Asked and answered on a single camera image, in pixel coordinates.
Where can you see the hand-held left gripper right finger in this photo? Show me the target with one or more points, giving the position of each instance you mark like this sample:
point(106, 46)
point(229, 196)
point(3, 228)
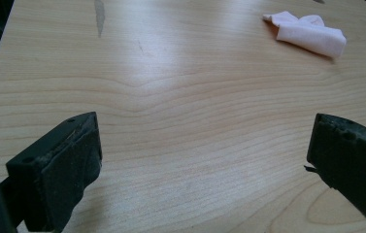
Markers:
point(352, 161)

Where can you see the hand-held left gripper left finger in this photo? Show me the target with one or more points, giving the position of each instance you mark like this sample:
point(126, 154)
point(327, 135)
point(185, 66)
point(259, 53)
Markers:
point(64, 165)

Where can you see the pink sock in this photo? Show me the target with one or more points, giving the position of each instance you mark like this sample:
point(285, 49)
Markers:
point(310, 35)

